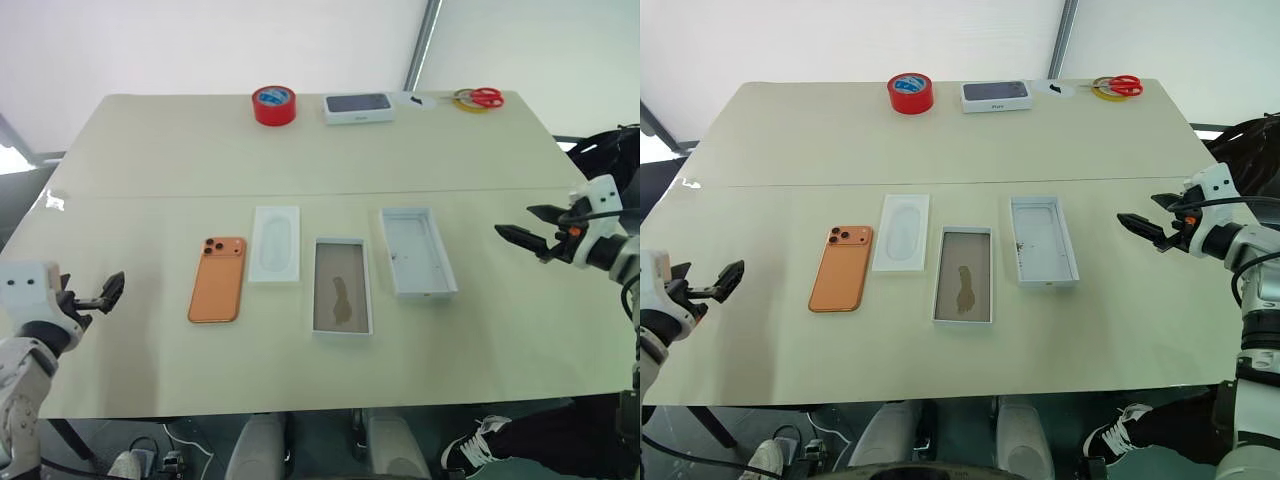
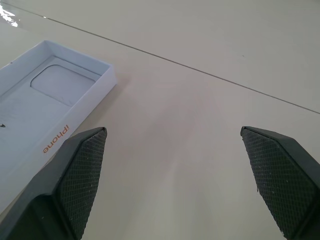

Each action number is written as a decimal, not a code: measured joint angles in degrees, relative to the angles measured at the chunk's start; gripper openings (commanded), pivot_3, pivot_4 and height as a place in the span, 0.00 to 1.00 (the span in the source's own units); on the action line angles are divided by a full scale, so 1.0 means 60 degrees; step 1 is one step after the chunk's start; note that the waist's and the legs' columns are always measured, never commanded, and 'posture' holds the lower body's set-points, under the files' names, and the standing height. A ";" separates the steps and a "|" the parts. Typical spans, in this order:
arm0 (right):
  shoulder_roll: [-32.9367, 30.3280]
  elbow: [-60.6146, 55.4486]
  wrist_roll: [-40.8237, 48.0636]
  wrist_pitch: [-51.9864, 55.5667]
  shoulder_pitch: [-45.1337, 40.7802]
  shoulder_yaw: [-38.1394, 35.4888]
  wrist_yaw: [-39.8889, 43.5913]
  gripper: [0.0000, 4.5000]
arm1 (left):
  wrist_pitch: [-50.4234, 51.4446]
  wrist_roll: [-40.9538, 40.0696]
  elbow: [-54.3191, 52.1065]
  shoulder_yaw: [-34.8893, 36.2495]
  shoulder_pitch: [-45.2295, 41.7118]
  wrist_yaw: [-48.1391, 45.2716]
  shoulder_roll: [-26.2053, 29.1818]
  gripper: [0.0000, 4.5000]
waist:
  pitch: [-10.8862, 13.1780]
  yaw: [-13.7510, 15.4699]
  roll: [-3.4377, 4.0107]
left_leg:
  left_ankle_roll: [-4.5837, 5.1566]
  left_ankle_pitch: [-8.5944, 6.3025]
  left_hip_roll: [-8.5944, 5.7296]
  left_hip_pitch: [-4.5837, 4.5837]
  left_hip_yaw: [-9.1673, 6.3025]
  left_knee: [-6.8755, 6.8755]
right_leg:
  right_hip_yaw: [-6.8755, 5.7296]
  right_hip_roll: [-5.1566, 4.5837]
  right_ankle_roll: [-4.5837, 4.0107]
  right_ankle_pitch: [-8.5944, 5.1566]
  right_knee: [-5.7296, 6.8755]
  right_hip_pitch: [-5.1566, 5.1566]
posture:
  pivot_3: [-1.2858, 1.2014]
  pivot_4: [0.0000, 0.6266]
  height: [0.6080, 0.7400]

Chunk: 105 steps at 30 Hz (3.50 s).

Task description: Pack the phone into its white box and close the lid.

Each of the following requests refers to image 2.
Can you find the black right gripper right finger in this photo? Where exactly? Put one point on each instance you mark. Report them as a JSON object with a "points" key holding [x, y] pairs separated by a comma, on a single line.
{"points": [[280, 180]]}

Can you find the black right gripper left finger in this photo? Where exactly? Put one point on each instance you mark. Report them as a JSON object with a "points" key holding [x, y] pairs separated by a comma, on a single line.
{"points": [[62, 190]]}

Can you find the white iPhone box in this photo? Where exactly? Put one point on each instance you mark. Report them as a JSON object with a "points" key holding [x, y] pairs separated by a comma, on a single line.
{"points": [[45, 100]]}

